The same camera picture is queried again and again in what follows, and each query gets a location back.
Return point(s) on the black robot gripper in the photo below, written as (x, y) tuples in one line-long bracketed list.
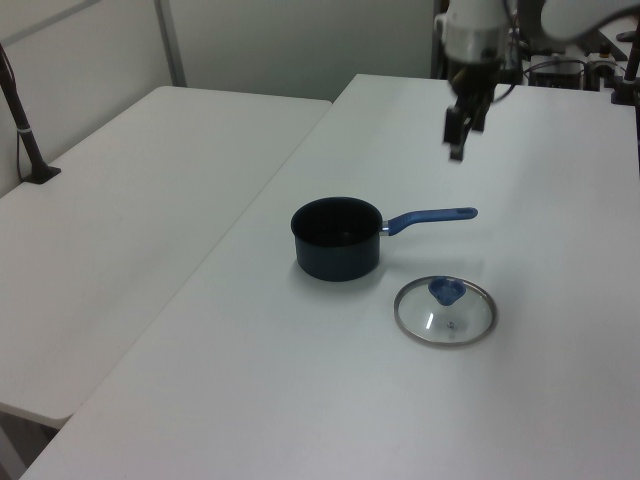
[(472, 75)]

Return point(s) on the glass lid with blue knob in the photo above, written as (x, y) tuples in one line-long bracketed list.
[(446, 291)]

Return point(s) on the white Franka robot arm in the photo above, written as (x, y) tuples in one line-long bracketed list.
[(470, 25)]

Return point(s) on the black electronics box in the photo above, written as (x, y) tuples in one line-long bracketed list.
[(560, 72)]

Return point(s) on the white side table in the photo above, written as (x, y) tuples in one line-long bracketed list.
[(125, 225)]

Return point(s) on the black clamp camera pole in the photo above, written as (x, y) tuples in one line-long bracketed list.
[(632, 65), (26, 137)]

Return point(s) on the white partition post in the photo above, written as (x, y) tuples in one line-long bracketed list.
[(171, 45)]

